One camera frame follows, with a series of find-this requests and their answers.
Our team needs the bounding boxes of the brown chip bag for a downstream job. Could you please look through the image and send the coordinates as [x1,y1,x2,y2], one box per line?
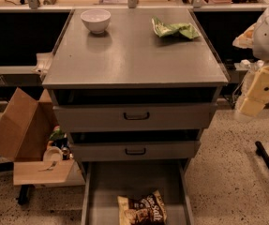
[117,190,167,225]

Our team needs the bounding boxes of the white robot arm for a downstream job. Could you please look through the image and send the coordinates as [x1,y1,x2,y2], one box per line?
[232,7,269,122]

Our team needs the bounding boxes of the green chip bag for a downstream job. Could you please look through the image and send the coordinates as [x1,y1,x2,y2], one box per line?
[151,17,201,39]

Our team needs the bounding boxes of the top grey drawer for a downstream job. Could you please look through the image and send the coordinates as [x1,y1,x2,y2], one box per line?
[50,87,219,133]

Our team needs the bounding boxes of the grey drawer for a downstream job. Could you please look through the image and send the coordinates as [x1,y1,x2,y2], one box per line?
[81,159,194,225]
[50,87,219,133]
[68,129,202,161]

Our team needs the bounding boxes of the grey drawer cabinet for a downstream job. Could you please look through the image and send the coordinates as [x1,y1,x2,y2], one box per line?
[41,7,230,173]

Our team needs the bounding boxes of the bottom grey drawer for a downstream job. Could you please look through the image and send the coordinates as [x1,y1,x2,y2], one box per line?
[81,159,194,225]

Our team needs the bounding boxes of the middle grey drawer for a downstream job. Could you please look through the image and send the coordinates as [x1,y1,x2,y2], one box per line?
[68,129,202,161]

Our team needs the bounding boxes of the white bowl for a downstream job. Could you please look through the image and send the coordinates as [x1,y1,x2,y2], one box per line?
[81,9,111,34]

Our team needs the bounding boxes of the white plate in box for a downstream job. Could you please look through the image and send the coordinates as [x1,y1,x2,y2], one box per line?
[43,146,63,161]

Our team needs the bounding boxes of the brown cardboard box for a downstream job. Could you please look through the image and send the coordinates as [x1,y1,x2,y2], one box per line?
[0,88,84,188]

